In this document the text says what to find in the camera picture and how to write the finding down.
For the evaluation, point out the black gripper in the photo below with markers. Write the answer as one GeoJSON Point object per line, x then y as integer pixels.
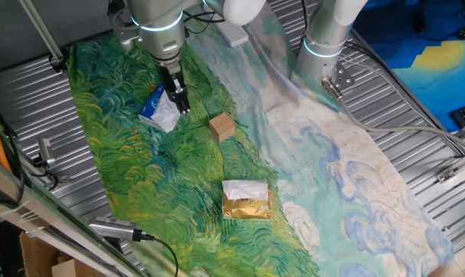
{"type": "Point", "coordinates": [170, 73]}

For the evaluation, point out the small wooden block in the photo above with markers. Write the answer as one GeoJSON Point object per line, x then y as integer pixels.
{"type": "Point", "coordinates": [221, 127]}

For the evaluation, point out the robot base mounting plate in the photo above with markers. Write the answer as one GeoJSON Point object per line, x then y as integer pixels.
{"type": "Point", "coordinates": [344, 77]}

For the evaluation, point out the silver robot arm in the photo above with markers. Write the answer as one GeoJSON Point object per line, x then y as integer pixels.
{"type": "Point", "coordinates": [325, 38]}

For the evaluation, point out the blue tissue pack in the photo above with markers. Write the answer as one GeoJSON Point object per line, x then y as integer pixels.
{"type": "Point", "coordinates": [159, 111]}

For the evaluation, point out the white power strip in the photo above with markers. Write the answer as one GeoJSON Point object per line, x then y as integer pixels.
{"type": "Point", "coordinates": [234, 32]}

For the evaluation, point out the painted landscape print cloth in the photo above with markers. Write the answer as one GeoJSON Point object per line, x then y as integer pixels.
{"type": "Point", "coordinates": [171, 184]}

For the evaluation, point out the gold white snack packet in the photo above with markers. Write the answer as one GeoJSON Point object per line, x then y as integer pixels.
{"type": "Point", "coordinates": [246, 202]}

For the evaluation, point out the grey slanted pole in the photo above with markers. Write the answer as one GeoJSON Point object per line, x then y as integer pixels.
{"type": "Point", "coordinates": [42, 29]}

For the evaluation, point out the cardboard box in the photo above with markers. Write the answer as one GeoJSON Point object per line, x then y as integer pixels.
{"type": "Point", "coordinates": [40, 255]}

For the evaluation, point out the blue and yellow cloth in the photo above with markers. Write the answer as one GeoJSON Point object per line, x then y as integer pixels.
{"type": "Point", "coordinates": [425, 57]}

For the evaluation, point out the small silver camera on mount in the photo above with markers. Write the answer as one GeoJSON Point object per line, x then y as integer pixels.
{"type": "Point", "coordinates": [45, 151]}

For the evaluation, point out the ribbed silver camera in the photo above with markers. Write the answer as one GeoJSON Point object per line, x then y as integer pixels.
{"type": "Point", "coordinates": [113, 228]}

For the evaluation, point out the aluminium frame bar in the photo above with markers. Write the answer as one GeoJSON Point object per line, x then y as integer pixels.
{"type": "Point", "coordinates": [44, 219]}

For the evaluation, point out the metal corner bracket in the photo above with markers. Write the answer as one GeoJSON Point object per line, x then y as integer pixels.
{"type": "Point", "coordinates": [446, 175]}

